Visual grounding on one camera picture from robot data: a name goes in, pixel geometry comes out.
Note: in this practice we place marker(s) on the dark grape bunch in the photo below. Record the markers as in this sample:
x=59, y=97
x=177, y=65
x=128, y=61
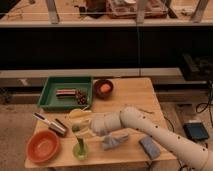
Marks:
x=81, y=97

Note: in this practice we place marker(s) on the metal fork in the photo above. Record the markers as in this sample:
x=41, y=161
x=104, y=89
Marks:
x=146, y=111

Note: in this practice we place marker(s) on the green plastic cup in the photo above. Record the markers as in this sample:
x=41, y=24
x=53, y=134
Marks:
x=76, y=150

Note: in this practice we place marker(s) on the dark striped bar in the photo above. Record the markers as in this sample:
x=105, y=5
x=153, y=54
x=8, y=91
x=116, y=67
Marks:
x=65, y=92

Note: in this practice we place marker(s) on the grey crumpled cloth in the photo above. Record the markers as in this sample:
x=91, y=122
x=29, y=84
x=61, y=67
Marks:
x=110, y=142

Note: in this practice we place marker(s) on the blue sponge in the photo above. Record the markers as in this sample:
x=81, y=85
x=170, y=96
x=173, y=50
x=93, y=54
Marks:
x=150, y=148

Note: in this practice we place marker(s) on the black box on floor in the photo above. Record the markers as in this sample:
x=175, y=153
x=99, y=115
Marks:
x=195, y=131

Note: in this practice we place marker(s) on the green chili pepper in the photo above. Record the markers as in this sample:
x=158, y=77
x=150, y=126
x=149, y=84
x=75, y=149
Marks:
x=81, y=145

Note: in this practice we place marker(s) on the metal spatula tool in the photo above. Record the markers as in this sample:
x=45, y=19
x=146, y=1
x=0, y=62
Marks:
x=60, y=130

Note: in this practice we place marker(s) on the orange fruit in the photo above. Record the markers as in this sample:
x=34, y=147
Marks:
x=105, y=88

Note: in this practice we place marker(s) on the dark red bowl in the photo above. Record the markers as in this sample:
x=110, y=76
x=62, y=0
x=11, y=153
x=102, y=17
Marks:
x=98, y=92

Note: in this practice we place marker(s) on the orange bowl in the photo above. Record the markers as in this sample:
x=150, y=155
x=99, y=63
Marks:
x=42, y=146

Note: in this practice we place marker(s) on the green plastic tray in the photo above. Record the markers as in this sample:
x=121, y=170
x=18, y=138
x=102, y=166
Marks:
x=48, y=100

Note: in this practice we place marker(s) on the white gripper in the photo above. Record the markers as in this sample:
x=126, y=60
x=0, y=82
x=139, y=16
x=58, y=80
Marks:
x=98, y=126

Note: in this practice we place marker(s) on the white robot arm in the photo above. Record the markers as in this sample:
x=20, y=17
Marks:
x=193, y=154

